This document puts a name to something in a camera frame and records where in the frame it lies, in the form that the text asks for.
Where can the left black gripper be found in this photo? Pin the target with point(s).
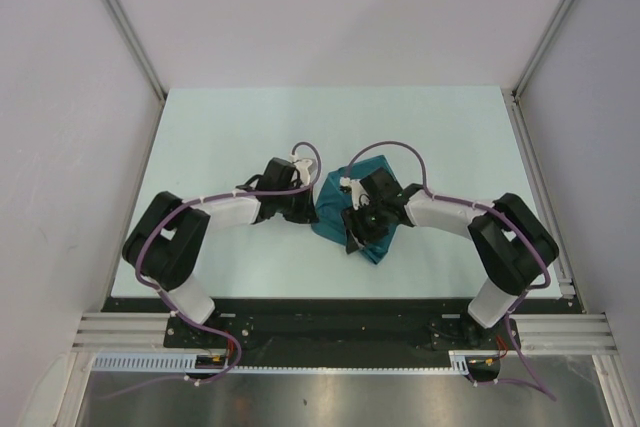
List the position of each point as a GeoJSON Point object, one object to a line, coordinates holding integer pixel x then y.
{"type": "Point", "coordinates": [306, 212]}

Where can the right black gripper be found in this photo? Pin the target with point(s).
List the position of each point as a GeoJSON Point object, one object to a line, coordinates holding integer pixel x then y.
{"type": "Point", "coordinates": [352, 219]}

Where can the teal cloth napkin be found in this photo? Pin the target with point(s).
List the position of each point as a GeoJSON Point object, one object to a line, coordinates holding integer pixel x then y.
{"type": "Point", "coordinates": [331, 202]}

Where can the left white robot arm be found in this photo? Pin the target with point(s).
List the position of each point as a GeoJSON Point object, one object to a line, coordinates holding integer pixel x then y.
{"type": "Point", "coordinates": [164, 245]}

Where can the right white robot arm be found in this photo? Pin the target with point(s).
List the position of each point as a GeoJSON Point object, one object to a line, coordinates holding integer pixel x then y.
{"type": "Point", "coordinates": [512, 244]}

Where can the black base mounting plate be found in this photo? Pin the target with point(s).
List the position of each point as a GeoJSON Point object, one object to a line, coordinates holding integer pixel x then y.
{"type": "Point", "coordinates": [351, 333]}

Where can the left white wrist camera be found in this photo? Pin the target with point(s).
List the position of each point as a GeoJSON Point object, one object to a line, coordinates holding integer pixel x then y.
{"type": "Point", "coordinates": [305, 168]}

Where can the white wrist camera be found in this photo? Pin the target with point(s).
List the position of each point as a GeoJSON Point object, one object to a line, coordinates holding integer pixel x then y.
{"type": "Point", "coordinates": [305, 168]}
{"type": "Point", "coordinates": [358, 194]}

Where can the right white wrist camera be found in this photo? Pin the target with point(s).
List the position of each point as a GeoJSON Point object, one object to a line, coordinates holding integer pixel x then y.
{"type": "Point", "coordinates": [358, 194]}

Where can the white slotted cable duct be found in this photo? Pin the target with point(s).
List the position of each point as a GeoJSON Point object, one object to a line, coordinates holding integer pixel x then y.
{"type": "Point", "coordinates": [193, 366]}

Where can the aluminium front rail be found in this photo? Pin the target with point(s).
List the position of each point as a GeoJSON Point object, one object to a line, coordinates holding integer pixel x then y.
{"type": "Point", "coordinates": [540, 334]}

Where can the left aluminium frame post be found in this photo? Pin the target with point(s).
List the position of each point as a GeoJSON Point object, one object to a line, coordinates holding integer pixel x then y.
{"type": "Point", "coordinates": [132, 41]}

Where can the aluminium frame post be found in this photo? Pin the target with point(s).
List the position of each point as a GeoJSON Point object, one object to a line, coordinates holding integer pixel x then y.
{"type": "Point", "coordinates": [550, 32]}
{"type": "Point", "coordinates": [132, 41]}

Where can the right aluminium frame post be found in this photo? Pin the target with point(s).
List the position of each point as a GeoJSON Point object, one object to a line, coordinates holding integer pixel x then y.
{"type": "Point", "coordinates": [550, 32]}

